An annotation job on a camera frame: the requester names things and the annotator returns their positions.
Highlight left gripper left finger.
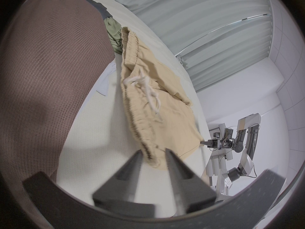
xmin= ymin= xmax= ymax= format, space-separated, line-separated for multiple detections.
xmin=92 ymin=149 xmax=156 ymax=220

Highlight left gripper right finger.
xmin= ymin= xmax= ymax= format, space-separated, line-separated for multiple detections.
xmin=165 ymin=148 xmax=216 ymax=216

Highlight beige shorts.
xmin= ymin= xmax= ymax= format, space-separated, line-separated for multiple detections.
xmin=120 ymin=26 xmax=205 ymax=171

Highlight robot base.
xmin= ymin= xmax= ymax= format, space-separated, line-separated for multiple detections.
xmin=201 ymin=172 xmax=233 ymax=201

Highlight bed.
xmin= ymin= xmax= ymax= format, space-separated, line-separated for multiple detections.
xmin=31 ymin=0 xmax=210 ymax=220

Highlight pale drawer cabinet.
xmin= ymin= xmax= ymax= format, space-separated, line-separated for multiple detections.
xmin=205 ymin=152 xmax=228 ymax=176

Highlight grey-green curtain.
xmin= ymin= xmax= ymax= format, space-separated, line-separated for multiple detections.
xmin=176 ymin=14 xmax=272 ymax=92
xmin=101 ymin=0 xmax=270 ymax=57

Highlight white garment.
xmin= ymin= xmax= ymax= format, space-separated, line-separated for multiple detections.
xmin=95 ymin=62 xmax=117 ymax=96

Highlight brown garment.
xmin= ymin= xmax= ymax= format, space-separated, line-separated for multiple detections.
xmin=0 ymin=0 xmax=116 ymax=229

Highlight green garment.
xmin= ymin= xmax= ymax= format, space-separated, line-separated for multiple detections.
xmin=104 ymin=17 xmax=124 ymax=55

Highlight dark grey garment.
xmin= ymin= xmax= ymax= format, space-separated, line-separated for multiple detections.
xmin=82 ymin=0 xmax=113 ymax=21

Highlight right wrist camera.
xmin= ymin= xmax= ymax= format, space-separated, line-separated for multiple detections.
xmin=224 ymin=127 xmax=236 ymax=141

